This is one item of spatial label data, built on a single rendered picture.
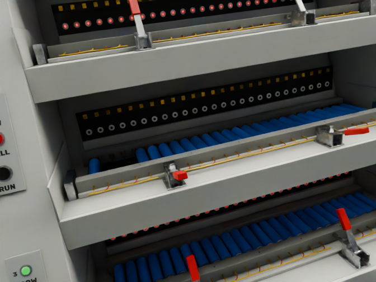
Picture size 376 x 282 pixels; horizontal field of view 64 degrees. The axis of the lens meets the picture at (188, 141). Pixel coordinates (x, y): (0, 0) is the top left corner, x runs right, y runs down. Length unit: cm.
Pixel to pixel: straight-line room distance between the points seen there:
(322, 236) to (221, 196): 23
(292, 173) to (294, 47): 20
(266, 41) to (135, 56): 20
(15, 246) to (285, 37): 47
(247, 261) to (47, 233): 31
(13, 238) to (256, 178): 33
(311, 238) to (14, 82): 52
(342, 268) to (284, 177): 18
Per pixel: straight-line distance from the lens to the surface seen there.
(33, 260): 44
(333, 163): 53
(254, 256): 55
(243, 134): 55
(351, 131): 50
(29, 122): 43
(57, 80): 44
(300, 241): 58
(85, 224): 43
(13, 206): 44
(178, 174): 36
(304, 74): 70
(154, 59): 44
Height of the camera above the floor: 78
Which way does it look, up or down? level
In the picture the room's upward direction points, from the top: 13 degrees counter-clockwise
